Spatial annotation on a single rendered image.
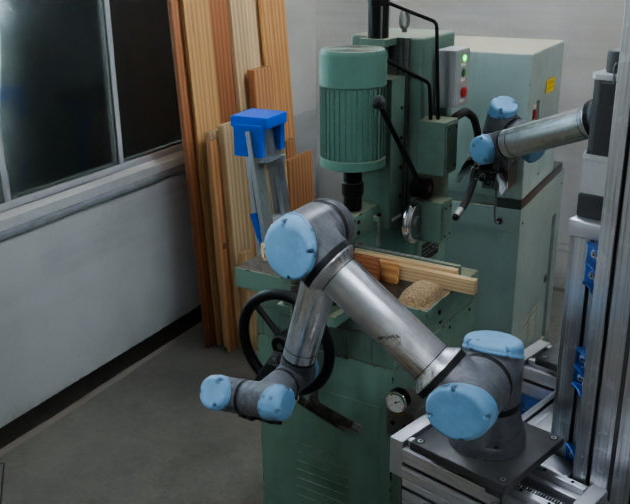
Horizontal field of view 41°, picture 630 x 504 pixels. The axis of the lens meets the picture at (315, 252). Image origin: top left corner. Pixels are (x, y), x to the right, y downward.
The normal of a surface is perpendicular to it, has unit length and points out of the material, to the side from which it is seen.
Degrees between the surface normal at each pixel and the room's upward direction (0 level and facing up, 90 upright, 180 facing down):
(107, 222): 90
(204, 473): 0
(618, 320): 90
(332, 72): 90
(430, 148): 90
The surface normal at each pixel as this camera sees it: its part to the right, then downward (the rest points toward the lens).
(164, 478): -0.01, -0.94
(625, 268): -0.69, 0.26
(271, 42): 0.88, 0.10
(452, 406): -0.39, 0.40
